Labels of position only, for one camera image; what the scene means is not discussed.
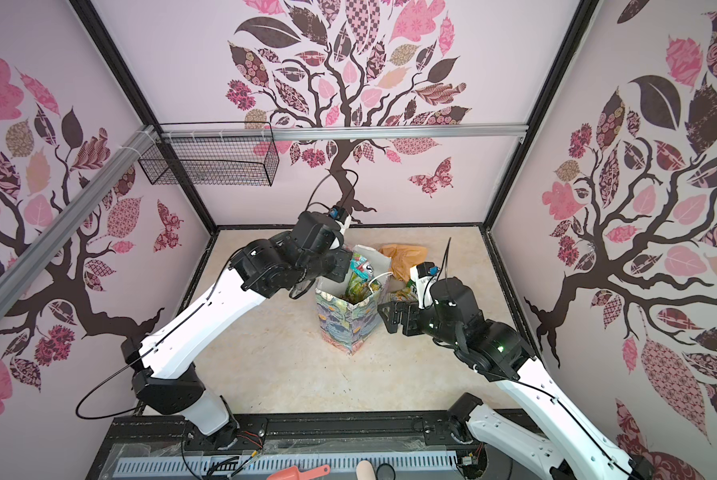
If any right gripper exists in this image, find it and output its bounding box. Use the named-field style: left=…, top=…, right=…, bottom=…
left=376, top=295, right=462, bottom=349

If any yellow snack packet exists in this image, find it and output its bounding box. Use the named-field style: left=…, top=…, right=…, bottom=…
left=344, top=276, right=372, bottom=304

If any colourful paper gift bag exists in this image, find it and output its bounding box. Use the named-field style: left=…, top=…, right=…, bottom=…
left=316, top=245, right=391, bottom=355

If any green yellow snack bag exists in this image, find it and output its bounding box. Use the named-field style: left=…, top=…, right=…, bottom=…
left=388, top=286, right=418, bottom=302

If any Fox's candy bag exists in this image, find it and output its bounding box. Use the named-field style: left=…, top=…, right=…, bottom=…
left=348, top=252, right=374, bottom=285

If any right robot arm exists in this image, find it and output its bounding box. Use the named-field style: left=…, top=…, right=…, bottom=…
left=378, top=277, right=654, bottom=479

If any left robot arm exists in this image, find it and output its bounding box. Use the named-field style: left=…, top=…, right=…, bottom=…
left=122, top=206, right=352, bottom=436

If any pink plastic scoop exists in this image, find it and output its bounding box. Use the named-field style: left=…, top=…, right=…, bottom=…
left=268, top=464, right=332, bottom=480

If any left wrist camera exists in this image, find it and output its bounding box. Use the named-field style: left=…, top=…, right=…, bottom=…
left=328, top=206, right=352, bottom=236

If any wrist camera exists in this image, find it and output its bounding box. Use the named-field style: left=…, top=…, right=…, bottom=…
left=409, top=261, right=440, bottom=310
left=328, top=206, right=352, bottom=236

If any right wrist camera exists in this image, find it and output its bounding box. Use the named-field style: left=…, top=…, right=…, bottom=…
left=409, top=261, right=440, bottom=310

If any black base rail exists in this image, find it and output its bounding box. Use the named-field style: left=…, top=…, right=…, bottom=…
left=104, top=410, right=461, bottom=451

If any black wire basket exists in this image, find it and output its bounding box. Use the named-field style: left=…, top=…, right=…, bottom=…
left=138, top=120, right=280, bottom=187

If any aluminium rail left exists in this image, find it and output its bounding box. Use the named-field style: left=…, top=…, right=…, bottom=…
left=0, top=125, right=158, bottom=320

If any aluminium rail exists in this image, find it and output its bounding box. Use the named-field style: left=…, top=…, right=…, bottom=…
left=0, top=125, right=158, bottom=320
left=162, top=123, right=528, bottom=141

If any aluminium rail back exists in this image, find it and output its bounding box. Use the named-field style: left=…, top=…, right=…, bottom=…
left=162, top=123, right=528, bottom=141

